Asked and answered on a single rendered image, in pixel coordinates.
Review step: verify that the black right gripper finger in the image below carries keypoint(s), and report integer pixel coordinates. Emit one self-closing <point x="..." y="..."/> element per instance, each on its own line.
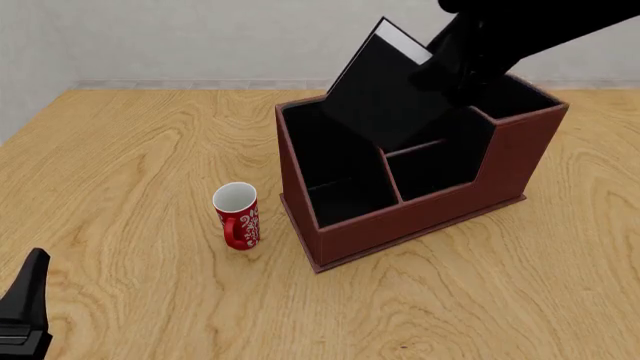
<point x="452" y="80"/>

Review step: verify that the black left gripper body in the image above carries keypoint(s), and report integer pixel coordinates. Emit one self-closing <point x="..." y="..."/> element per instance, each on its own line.
<point x="22" y="341"/>

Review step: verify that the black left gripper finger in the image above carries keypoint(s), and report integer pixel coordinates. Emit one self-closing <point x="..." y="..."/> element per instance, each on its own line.
<point x="27" y="288"/>

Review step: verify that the black hardcover book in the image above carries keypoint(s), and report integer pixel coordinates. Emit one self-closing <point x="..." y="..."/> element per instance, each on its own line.
<point x="380" y="97"/>

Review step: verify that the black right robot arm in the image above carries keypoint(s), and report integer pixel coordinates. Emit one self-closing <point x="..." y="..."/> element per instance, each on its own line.
<point x="540" y="26"/>

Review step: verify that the red-brown desk caddy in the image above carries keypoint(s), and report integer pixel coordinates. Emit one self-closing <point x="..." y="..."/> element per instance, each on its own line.
<point x="440" y="221"/>

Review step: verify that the red patterned mug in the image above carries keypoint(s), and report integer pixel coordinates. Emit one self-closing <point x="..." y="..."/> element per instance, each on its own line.
<point x="246" y="225"/>

